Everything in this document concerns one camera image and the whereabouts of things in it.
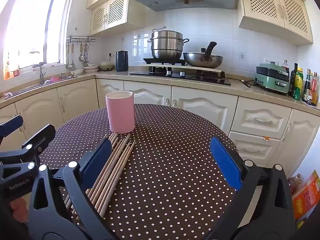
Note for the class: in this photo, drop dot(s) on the dark blue kettle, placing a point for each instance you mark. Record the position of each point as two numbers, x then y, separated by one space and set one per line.
122 62

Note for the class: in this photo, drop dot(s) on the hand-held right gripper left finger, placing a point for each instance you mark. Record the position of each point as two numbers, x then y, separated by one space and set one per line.
96 160

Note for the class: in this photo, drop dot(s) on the clear plastic bottle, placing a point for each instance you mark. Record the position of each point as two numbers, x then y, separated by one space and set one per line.
296 182

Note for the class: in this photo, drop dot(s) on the green electric cooker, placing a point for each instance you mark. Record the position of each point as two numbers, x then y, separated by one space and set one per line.
270 80

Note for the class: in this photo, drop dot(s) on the metal spatula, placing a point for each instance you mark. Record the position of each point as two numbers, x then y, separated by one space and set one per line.
73 57

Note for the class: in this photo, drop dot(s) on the hanging ladles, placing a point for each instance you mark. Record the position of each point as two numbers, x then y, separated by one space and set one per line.
85 57

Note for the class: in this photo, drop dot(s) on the cream lattice wall cabinet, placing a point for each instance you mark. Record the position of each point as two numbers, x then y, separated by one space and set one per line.
110 15
275 7

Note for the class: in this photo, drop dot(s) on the yellow green bottle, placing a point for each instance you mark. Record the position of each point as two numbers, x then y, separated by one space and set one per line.
298 85

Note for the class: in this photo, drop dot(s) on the brown polka dot tablecloth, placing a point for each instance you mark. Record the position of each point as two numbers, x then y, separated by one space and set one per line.
170 167

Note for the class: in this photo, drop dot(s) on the metal ladle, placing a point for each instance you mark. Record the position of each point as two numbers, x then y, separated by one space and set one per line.
68 63

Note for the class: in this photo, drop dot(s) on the red label sauce bottle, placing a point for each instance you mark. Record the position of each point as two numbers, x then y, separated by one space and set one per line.
315 90

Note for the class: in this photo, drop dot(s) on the white bowl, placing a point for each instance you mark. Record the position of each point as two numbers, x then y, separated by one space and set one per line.
77 72

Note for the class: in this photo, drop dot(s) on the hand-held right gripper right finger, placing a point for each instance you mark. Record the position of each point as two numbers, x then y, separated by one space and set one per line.
226 162

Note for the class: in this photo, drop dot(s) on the orange cardboard box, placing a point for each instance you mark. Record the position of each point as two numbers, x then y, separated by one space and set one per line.
306 197

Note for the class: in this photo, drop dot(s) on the person's left hand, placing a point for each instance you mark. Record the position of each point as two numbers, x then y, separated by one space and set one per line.
18 210

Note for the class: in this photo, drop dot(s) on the barred kitchen window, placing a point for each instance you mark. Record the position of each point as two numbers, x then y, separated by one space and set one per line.
35 30

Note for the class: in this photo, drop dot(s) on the dark sauce bottle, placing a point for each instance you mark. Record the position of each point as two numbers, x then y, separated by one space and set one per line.
307 87

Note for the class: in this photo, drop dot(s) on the metal faucet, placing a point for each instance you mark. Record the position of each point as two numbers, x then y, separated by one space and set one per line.
41 76

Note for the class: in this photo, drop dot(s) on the pink cylindrical cup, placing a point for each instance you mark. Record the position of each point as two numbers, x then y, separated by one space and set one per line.
120 115

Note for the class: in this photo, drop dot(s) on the stack of white dishes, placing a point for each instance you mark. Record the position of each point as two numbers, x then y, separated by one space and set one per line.
91 67

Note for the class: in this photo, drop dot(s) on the metal utensil rack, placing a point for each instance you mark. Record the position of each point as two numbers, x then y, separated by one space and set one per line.
80 39

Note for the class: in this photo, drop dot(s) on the bundle of wooden chopsticks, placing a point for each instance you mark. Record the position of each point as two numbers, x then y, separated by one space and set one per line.
117 165

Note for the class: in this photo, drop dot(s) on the pink bowl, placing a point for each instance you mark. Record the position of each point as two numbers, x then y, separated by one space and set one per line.
55 79

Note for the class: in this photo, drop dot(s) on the steel steamer pot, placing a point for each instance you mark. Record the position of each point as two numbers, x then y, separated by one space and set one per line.
166 45

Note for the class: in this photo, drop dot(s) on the dark glass bottle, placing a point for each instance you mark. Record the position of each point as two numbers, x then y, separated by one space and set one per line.
293 80

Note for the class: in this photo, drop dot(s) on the clear bottle red cap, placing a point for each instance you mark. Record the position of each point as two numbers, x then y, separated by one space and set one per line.
285 66

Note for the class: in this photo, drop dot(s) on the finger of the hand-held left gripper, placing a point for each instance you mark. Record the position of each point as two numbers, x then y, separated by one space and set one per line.
11 125
41 135

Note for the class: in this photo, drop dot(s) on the steel sink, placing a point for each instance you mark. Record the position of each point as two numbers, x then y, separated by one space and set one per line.
63 78

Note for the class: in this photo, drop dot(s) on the black gas stove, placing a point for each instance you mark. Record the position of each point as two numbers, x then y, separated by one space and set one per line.
200 78

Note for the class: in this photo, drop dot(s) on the beige kitchen countertop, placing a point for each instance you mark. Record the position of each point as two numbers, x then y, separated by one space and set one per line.
240 87

